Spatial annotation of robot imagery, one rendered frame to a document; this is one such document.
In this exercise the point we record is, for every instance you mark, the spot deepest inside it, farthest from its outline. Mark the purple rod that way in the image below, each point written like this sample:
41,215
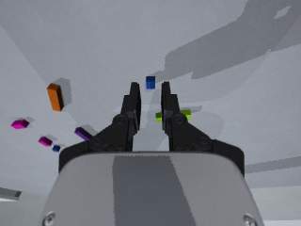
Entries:
79,131

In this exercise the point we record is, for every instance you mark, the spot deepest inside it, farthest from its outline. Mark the orange rod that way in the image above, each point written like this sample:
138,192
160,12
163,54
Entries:
55,95

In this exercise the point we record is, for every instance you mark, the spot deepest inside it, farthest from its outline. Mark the small blue block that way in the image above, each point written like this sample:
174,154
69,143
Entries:
56,148
150,82

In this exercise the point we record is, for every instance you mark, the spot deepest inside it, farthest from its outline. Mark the lime green rod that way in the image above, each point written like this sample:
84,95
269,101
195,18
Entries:
186,112

